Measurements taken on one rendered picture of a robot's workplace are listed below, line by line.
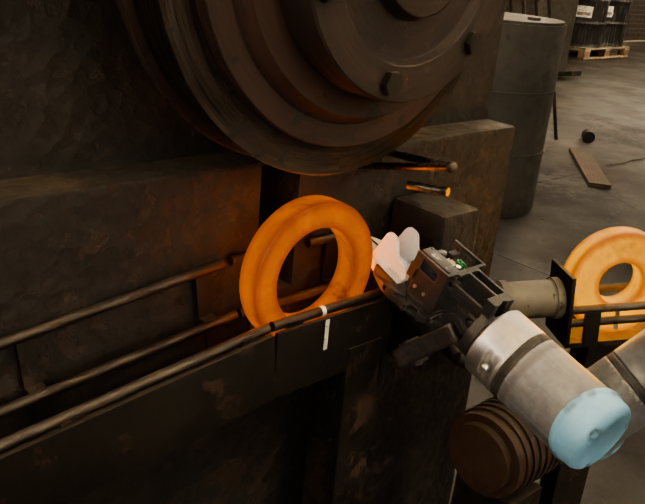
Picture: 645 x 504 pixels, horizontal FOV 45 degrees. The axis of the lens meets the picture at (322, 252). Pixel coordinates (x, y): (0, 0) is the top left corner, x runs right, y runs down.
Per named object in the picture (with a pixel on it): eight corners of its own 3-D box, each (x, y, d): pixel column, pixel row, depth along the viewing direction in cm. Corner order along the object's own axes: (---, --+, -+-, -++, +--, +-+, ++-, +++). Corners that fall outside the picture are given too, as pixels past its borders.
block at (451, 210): (368, 346, 117) (387, 193, 108) (404, 333, 122) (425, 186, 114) (422, 377, 110) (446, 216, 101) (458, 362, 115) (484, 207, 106)
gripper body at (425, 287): (454, 235, 97) (526, 296, 90) (428, 288, 101) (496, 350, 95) (412, 247, 92) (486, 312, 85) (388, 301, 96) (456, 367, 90)
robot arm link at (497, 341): (524, 379, 94) (474, 404, 87) (495, 352, 96) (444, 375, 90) (558, 324, 89) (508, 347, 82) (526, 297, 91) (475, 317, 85)
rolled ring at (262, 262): (382, 191, 95) (363, 183, 97) (258, 213, 83) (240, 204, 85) (366, 327, 101) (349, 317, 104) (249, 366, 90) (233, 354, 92)
